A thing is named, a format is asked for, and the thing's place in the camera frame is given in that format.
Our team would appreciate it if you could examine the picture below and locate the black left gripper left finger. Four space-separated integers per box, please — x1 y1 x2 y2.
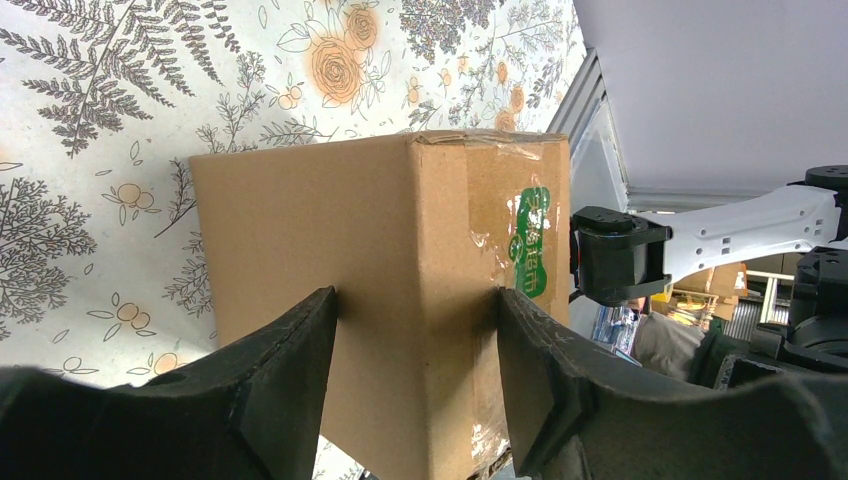
1 287 338 479

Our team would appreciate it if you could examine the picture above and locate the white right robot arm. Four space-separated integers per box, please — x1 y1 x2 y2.
571 165 847 383

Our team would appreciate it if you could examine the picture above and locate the floral table mat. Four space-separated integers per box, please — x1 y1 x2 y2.
1 1 585 479

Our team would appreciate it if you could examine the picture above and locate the brown cardboard express box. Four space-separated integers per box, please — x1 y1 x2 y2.
189 130 571 479

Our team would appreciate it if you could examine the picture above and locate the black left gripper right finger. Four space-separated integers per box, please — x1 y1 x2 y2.
496 288 847 479

